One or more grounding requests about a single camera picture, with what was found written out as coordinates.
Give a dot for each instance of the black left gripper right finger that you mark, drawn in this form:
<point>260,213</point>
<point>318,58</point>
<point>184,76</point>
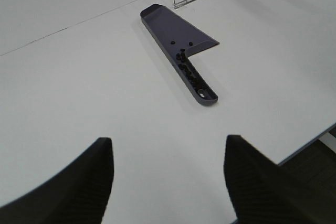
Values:
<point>263,192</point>

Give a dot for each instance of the grey plastic dustpan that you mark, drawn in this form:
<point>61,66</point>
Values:
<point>165,26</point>

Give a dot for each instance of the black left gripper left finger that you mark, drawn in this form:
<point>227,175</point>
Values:
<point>77,194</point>

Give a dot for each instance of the pile of coffee beans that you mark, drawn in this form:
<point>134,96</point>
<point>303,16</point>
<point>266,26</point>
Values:
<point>184,68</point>

